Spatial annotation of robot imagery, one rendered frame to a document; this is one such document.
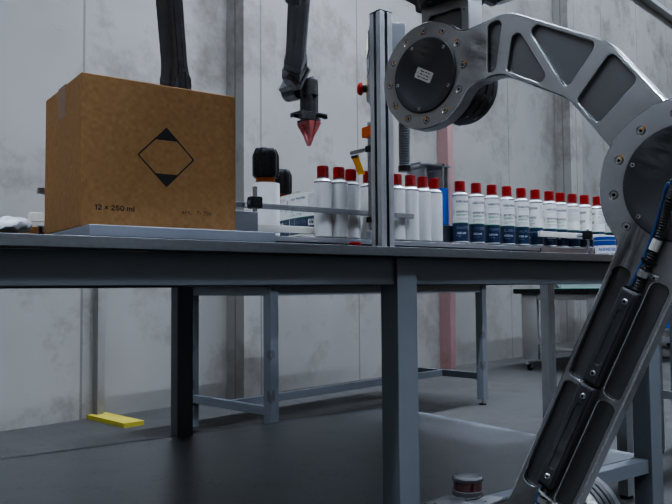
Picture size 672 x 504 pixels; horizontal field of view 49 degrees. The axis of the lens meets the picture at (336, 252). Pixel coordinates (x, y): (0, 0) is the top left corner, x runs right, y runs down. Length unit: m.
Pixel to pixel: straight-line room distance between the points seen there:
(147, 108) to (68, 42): 3.27
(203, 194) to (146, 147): 0.14
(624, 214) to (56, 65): 3.84
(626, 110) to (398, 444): 0.87
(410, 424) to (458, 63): 0.80
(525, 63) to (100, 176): 0.75
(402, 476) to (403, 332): 0.32
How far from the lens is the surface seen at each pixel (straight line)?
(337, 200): 2.06
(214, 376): 5.01
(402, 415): 1.67
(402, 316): 1.64
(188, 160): 1.41
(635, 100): 1.19
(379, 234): 1.97
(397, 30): 2.11
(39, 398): 4.41
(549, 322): 2.96
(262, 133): 5.12
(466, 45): 1.36
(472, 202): 2.44
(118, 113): 1.38
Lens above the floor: 0.74
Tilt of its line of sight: 3 degrees up
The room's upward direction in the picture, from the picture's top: straight up
